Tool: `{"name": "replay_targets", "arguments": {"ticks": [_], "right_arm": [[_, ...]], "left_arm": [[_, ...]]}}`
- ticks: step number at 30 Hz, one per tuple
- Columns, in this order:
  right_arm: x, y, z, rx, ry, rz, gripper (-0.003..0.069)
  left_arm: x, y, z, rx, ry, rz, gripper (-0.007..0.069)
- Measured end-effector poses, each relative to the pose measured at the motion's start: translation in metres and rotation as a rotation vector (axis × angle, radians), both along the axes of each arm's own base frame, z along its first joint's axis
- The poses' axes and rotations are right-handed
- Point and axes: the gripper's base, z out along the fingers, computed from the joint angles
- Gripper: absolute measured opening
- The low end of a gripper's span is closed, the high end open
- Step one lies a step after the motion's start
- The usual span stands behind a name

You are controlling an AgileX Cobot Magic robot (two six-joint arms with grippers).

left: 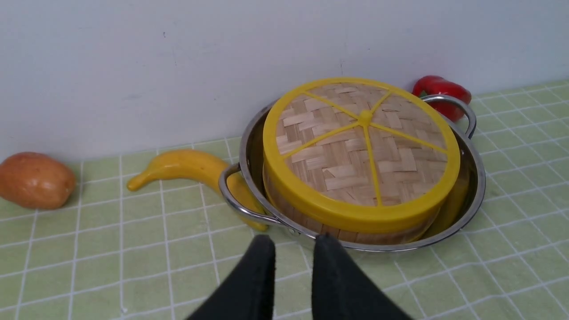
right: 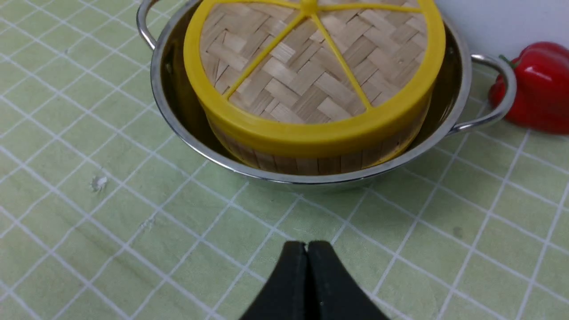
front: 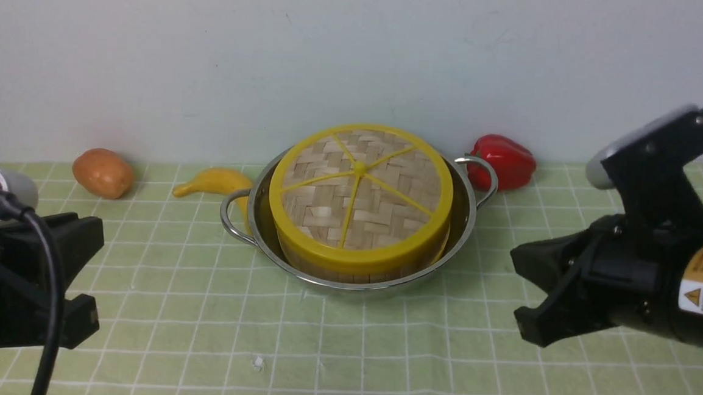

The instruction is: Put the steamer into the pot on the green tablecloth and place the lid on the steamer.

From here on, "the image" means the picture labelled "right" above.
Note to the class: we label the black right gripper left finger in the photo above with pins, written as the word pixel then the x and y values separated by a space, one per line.
pixel 283 295

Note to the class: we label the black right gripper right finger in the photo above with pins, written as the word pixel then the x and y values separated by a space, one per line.
pixel 333 294

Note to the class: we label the bamboo steamer basket yellow rim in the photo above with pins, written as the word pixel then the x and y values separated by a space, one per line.
pixel 388 149

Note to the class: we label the woven bamboo steamer lid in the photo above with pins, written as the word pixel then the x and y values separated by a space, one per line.
pixel 315 78

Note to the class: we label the green checkered tablecloth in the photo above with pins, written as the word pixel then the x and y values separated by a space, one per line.
pixel 107 215

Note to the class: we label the red bell pepper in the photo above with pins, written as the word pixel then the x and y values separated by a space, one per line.
pixel 542 98

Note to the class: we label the stainless steel two-handled pot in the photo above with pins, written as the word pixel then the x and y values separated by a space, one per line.
pixel 180 108

